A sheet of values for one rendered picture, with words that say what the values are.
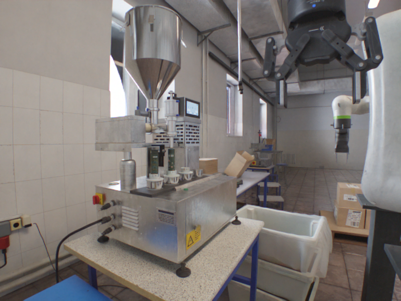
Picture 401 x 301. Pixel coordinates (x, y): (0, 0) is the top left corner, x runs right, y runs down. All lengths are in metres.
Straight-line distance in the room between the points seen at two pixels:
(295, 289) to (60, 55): 2.66
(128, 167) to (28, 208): 1.43
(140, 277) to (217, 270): 0.28
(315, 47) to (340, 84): 9.74
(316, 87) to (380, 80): 9.34
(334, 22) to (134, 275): 0.86
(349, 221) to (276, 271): 1.85
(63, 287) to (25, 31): 1.96
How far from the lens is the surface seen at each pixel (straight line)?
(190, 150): 1.16
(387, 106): 0.68
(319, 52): 0.33
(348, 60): 0.32
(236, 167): 2.57
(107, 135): 1.01
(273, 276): 1.55
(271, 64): 0.33
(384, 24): 0.73
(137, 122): 0.90
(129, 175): 0.92
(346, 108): 1.38
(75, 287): 1.13
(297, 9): 0.33
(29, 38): 2.34
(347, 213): 3.14
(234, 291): 1.78
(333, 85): 10.04
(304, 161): 10.98
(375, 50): 0.33
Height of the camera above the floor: 1.22
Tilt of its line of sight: 2 degrees down
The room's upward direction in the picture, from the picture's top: straight up
